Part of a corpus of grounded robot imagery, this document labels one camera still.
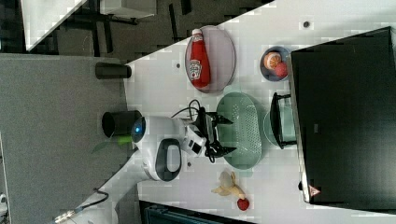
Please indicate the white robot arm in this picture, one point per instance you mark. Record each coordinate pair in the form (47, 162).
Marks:
(160, 142)

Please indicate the white background table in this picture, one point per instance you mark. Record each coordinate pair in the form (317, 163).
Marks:
(41, 17)

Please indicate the black oven appliance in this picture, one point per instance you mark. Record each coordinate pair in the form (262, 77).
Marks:
(343, 99)

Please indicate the red strawberry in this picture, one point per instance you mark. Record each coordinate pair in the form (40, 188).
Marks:
(243, 205)

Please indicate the red ketchup bottle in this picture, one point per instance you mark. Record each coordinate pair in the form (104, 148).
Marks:
(199, 63)

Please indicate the blue small bowl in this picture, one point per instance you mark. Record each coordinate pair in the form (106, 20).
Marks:
(271, 74)

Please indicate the dark teal crate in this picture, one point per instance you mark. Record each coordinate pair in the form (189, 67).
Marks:
(155, 213)

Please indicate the black oven door handle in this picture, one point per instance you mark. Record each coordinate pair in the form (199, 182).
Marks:
(275, 119)

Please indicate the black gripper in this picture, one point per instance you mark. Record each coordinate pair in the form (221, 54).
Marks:
(204, 124)

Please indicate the black cylinder post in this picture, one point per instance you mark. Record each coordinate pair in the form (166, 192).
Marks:
(112, 71)

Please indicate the green round plate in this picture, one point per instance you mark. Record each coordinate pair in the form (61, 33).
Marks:
(287, 127)

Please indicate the peeled banana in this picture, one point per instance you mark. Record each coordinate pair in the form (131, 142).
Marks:
(227, 186)

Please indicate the black cylinder cup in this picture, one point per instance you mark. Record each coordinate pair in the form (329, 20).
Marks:
(119, 123)

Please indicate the green leaf toy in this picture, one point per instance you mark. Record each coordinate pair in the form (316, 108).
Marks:
(119, 140)

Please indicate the orange fruit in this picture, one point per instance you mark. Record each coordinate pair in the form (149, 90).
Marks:
(271, 60)

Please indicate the green plastic strainer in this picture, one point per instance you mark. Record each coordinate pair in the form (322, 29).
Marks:
(244, 135)

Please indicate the grey oval plate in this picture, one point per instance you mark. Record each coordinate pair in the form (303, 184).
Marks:
(221, 56)

